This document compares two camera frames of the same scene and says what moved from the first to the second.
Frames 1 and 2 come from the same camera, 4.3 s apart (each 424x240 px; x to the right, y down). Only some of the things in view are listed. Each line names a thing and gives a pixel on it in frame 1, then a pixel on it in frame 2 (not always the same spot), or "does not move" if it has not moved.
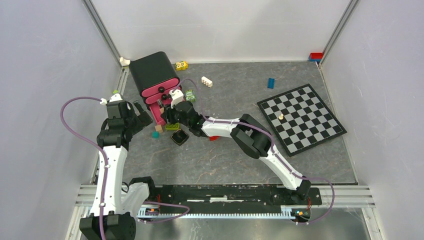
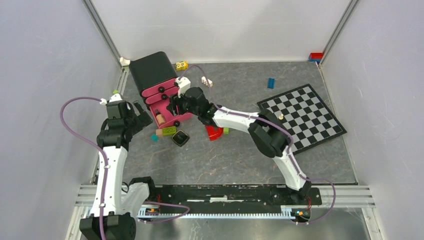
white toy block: (124, 62) does not move
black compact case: (179, 137) does not move
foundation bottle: (161, 105) -> (160, 117)
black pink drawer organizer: (156, 78) does not move
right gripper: (167, 115) -> (174, 100)
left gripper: (142, 120) does not move
